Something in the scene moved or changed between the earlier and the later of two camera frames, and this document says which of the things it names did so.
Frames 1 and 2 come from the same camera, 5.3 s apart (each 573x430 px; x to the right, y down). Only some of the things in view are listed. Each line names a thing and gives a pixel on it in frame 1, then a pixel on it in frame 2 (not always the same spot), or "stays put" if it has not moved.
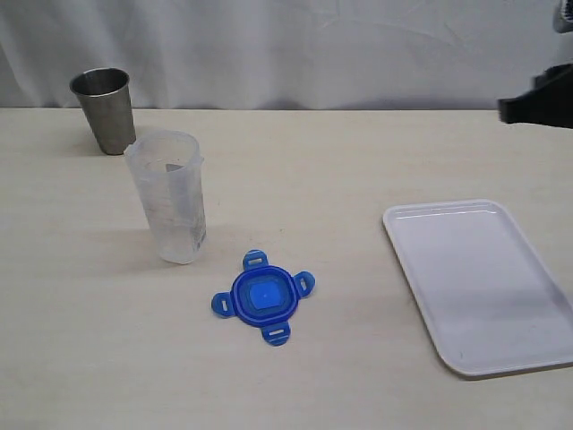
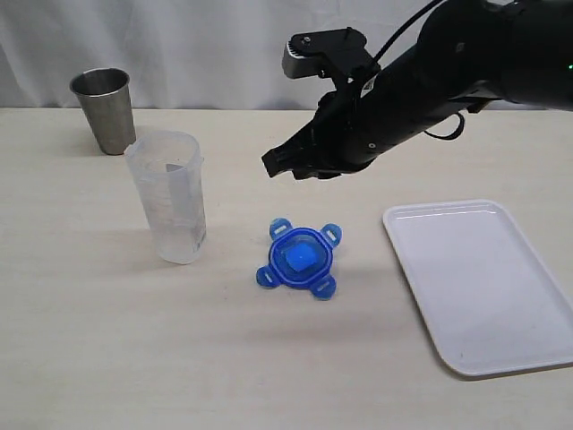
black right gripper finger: x=549 y=102 -> x=302 y=150
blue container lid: x=264 y=296 -> x=301 y=255
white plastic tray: x=490 y=302 stays put
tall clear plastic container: x=170 y=167 stays put
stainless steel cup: x=106 y=92 stays put
